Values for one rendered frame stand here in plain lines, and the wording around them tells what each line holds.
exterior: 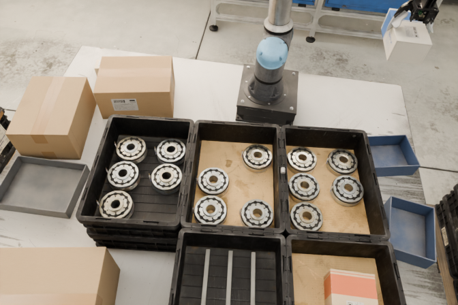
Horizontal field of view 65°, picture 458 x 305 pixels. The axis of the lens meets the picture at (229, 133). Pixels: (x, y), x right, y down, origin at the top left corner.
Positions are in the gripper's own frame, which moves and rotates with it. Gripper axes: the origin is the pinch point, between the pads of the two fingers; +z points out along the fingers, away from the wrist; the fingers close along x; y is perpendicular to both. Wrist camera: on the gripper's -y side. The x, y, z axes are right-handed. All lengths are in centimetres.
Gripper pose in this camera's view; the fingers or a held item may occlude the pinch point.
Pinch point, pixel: (406, 31)
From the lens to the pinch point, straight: 152.5
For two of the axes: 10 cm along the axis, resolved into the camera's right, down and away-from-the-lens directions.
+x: 9.9, 1.4, -0.6
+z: -0.4, 6.1, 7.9
